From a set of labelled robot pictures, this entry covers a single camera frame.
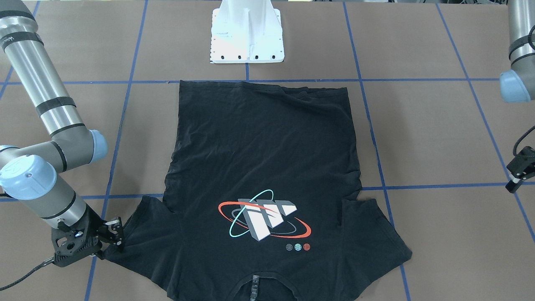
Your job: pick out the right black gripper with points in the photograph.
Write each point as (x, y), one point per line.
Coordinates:
(92, 222)

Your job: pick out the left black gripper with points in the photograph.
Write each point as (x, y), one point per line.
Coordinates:
(521, 166)

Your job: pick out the black graphic t-shirt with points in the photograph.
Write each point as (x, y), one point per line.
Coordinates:
(261, 201)

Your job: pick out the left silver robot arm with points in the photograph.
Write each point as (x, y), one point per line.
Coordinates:
(517, 85)

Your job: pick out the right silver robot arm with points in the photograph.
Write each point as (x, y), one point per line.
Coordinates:
(31, 173)

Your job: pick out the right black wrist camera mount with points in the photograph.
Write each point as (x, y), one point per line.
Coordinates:
(65, 244)

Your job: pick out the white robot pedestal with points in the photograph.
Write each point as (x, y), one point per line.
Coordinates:
(246, 31)

